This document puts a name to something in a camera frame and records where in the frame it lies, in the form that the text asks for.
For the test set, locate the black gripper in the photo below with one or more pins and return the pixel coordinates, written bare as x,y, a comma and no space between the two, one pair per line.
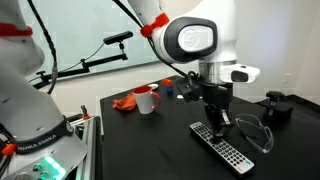
217,100

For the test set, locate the grey remote control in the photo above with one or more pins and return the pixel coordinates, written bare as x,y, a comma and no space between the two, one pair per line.
238,162

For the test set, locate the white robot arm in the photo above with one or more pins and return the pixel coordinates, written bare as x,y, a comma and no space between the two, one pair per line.
32,122

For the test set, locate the clear safety glasses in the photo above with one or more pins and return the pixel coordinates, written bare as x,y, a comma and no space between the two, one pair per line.
257,134

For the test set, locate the orange and blue blocks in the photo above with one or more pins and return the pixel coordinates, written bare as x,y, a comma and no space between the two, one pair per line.
169,86

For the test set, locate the small white dish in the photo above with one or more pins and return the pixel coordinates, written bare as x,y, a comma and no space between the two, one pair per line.
153,86

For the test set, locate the red and white mug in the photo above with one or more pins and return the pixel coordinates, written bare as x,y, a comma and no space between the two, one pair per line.
146,99

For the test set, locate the orange cloth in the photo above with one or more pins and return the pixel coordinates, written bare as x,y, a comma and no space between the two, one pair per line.
126,104

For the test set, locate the glass whiteboard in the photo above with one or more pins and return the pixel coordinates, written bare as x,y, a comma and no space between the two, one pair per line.
77,29

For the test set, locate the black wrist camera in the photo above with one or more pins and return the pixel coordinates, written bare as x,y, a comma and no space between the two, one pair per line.
190,92

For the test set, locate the black stereo camera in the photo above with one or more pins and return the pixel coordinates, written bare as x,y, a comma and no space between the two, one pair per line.
118,37

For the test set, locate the aluminium frame rail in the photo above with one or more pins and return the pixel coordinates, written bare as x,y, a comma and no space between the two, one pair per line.
90,167

